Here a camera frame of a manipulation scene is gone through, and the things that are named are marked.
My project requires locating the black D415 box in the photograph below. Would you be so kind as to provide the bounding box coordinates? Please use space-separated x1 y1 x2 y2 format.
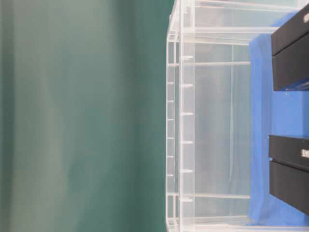
268 135 309 214

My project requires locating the black D435i box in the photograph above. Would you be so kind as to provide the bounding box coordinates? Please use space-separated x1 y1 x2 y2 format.
271 5 309 91

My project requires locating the clear plastic storage case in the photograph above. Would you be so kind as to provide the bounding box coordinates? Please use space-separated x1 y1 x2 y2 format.
166 0 309 232

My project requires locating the blue liner sheet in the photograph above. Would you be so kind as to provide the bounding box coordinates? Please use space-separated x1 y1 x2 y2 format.
246 9 309 228

